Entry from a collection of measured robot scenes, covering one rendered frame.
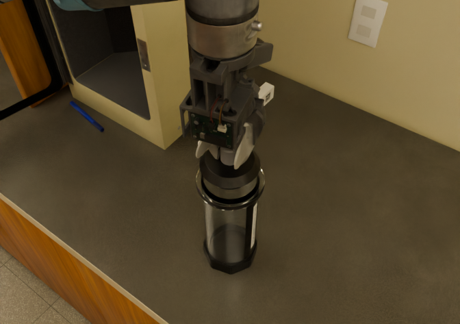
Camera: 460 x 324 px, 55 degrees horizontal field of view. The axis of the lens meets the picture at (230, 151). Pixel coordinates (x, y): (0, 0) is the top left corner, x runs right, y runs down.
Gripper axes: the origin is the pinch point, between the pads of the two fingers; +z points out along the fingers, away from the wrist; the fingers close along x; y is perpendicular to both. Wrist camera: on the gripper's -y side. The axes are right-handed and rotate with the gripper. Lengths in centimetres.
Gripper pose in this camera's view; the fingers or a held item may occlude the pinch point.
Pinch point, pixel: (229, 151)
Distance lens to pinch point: 64.7
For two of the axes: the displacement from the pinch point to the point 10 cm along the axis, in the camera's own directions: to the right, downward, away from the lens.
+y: -3.6, 6.9, -6.3
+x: 9.3, 2.7, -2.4
